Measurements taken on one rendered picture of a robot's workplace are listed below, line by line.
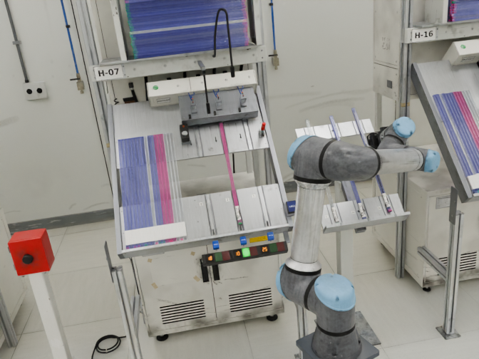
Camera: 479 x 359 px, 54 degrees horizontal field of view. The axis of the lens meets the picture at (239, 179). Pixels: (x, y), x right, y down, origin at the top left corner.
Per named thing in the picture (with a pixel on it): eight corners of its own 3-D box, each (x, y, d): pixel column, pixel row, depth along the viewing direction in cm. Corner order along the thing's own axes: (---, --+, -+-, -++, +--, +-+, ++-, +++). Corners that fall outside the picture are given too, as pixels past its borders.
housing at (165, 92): (255, 101, 222) (257, 82, 210) (152, 115, 217) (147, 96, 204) (252, 87, 226) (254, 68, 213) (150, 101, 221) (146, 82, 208)
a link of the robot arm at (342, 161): (358, 147, 122) (445, 144, 154) (325, 140, 130) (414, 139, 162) (351, 189, 124) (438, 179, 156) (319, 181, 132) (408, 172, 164)
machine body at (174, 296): (286, 323, 242) (277, 215, 220) (150, 347, 235) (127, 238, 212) (261, 259, 302) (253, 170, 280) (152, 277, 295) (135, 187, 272)
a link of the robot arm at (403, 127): (390, 129, 162) (402, 110, 164) (378, 139, 172) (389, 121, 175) (410, 142, 162) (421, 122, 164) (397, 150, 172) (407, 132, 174)
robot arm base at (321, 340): (371, 350, 143) (372, 323, 139) (333, 370, 137) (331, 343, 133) (339, 323, 155) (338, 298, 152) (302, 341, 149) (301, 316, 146)
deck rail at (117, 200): (125, 258, 185) (122, 253, 180) (120, 259, 185) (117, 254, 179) (114, 111, 216) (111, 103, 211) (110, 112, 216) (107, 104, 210)
